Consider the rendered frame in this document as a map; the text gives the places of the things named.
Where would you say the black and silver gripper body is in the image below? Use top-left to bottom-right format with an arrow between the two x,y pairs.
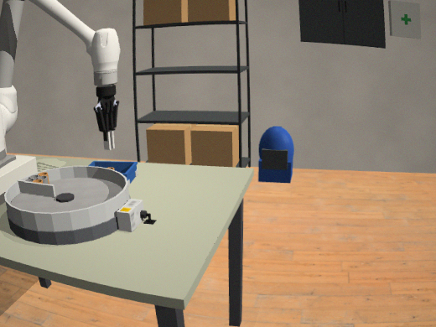
96,85 -> 116,111

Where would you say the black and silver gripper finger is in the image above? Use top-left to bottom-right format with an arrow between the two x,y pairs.
108,100 -> 119,148
94,101 -> 111,150

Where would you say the blue square tray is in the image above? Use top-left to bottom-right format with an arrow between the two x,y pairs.
88,161 -> 138,187

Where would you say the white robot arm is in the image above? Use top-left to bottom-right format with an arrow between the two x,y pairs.
0,0 -> 120,168

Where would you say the grey round turning table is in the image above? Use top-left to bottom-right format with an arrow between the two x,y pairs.
4,166 -> 156,245

